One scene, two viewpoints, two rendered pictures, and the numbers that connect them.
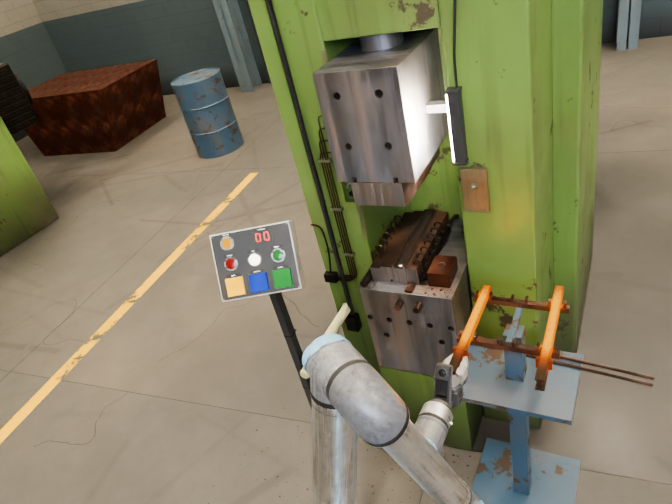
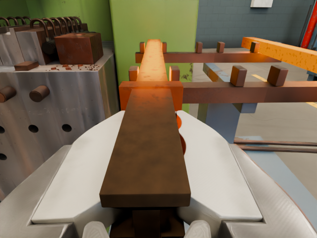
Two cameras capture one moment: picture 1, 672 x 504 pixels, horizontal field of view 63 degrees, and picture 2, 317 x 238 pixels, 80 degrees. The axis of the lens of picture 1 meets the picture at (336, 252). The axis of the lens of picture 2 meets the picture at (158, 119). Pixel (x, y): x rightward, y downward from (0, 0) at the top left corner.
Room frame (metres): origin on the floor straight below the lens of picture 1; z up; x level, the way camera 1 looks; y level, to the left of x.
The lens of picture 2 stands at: (1.11, -0.22, 1.03)
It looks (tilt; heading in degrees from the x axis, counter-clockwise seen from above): 29 degrees down; 323
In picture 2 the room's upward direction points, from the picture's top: straight up
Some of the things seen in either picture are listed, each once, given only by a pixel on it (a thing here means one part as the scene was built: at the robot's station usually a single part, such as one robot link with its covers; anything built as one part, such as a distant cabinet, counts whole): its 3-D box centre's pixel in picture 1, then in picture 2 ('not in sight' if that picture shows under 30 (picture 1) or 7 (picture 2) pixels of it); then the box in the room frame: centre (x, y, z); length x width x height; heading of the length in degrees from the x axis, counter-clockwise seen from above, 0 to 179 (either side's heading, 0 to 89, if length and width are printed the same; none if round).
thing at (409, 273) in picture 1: (411, 243); (40, 37); (1.90, -0.31, 0.96); 0.42 x 0.20 x 0.09; 146
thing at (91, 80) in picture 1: (93, 109); not in sight; (8.25, 2.87, 0.43); 1.89 x 1.20 x 0.85; 61
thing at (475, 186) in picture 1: (475, 189); not in sight; (1.66, -0.53, 1.27); 0.09 x 0.02 x 0.17; 56
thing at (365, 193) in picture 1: (397, 167); not in sight; (1.90, -0.31, 1.32); 0.42 x 0.20 x 0.10; 146
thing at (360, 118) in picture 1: (397, 104); not in sight; (1.88, -0.35, 1.56); 0.42 x 0.39 x 0.40; 146
